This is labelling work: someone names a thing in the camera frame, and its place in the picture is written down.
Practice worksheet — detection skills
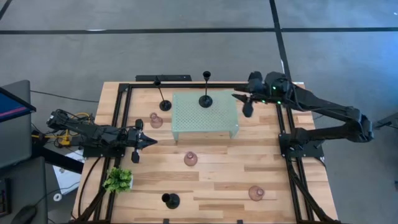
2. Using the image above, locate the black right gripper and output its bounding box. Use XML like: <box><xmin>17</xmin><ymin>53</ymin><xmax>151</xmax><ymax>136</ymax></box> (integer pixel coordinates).
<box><xmin>231</xmin><ymin>70</ymin><xmax>267</xmax><ymax>118</ymax></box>

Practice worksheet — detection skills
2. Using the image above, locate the black computer mouse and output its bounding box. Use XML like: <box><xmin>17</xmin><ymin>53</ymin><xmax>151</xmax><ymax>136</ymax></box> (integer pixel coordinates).
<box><xmin>11</xmin><ymin>205</ymin><xmax>37</xmax><ymax>224</ymax></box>

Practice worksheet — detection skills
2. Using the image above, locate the black aluminium table frame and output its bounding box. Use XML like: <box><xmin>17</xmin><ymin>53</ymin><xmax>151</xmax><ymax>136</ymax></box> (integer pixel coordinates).
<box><xmin>73</xmin><ymin>82</ymin><xmax>343</xmax><ymax>224</ymax></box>

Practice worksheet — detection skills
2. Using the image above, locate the black flat bar device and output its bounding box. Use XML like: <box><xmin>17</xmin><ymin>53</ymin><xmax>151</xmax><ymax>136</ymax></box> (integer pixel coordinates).
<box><xmin>135</xmin><ymin>74</ymin><xmax>193</xmax><ymax>82</ymax></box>

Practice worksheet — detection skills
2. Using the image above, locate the white paper sheet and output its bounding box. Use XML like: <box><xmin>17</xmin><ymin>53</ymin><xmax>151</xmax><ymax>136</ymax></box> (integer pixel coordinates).
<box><xmin>52</xmin><ymin>149</ymin><xmax>85</xmax><ymax>195</ymax></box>

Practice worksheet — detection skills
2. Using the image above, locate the tall black candlestick holder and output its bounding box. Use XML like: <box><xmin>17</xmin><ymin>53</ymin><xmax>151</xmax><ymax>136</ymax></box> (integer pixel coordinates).
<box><xmin>161</xmin><ymin>192</ymin><xmax>181</xmax><ymax>210</ymax></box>
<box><xmin>153</xmin><ymin>76</ymin><xmax>173</xmax><ymax>112</ymax></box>
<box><xmin>198</xmin><ymin>70</ymin><xmax>214</xmax><ymax>109</ymax></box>

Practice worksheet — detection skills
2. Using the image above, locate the green plant in white pot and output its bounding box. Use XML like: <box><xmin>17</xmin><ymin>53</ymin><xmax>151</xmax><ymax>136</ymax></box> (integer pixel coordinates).
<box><xmin>102</xmin><ymin>167</ymin><xmax>134</xmax><ymax>194</ymax></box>

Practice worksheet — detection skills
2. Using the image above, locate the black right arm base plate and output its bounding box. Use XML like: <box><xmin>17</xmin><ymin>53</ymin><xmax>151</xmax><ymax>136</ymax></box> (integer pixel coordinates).
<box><xmin>279</xmin><ymin>132</ymin><xmax>324</xmax><ymax>159</ymax></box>

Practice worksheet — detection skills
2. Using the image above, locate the thin black floor cable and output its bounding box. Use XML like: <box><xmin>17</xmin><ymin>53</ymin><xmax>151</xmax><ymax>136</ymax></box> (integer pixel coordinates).
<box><xmin>30</xmin><ymin>90</ymin><xmax>100</xmax><ymax>103</ymax></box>

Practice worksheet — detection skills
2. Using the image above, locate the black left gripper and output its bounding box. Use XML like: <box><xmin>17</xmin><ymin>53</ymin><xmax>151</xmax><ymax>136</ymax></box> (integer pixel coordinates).
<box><xmin>126</xmin><ymin>119</ymin><xmax>158</xmax><ymax>164</ymax></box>

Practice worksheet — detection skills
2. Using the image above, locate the black keyboard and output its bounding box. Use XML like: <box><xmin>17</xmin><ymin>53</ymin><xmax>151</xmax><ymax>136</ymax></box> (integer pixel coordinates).
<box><xmin>0</xmin><ymin>179</ymin><xmax>12</xmax><ymax>218</ymax></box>

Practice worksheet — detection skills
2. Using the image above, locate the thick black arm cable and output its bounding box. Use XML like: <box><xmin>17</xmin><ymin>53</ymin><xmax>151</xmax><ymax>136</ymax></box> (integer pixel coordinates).
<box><xmin>76</xmin><ymin>157</ymin><xmax>103</xmax><ymax>218</ymax></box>

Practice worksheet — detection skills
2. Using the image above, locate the black stand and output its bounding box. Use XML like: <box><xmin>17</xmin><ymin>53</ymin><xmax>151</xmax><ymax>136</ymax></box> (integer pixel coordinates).
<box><xmin>373</xmin><ymin>111</ymin><xmax>398</xmax><ymax>130</ymax></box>

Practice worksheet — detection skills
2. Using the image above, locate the pink glass candle holder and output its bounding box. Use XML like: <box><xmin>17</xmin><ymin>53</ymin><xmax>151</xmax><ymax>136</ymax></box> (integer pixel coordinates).
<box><xmin>149</xmin><ymin>112</ymin><xmax>164</xmax><ymax>129</ymax></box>
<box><xmin>248</xmin><ymin>185</ymin><xmax>266</xmax><ymax>202</ymax></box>
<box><xmin>183</xmin><ymin>151</ymin><xmax>198</xmax><ymax>167</ymax></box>

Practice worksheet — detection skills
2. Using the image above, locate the yellow clamp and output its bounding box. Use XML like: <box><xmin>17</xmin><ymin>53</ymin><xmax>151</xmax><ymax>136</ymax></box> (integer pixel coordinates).
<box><xmin>58</xmin><ymin>129</ymin><xmax>72</xmax><ymax>147</ymax></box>

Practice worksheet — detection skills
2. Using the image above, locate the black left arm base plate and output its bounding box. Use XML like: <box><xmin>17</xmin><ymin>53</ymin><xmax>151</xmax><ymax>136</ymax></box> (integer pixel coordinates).
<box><xmin>82</xmin><ymin>144</ymin><xmax>127</xmax><ymax>159</ymax></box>

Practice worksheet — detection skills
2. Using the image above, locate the black support beam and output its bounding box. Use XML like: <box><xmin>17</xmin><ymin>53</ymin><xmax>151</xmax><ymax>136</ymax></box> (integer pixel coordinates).
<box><xmin>30</xmin><ymin>144</ymin><xmax>85</xmax><ymax>174</ymax></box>

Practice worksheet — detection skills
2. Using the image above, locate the dark computer monitor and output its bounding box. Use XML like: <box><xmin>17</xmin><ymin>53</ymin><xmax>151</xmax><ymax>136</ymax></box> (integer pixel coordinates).
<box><xmin>0</xmin><ymin>86</ymin><xmax>37</xmax><ymax>124</ymax></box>

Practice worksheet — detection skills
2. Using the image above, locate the green perforated metal shelf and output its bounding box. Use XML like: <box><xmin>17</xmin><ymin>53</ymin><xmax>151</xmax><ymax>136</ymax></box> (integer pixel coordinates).
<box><xmin>170</xmin><ymin>90</ymin><xmax>240</xmax><ymax>142</ymax></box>

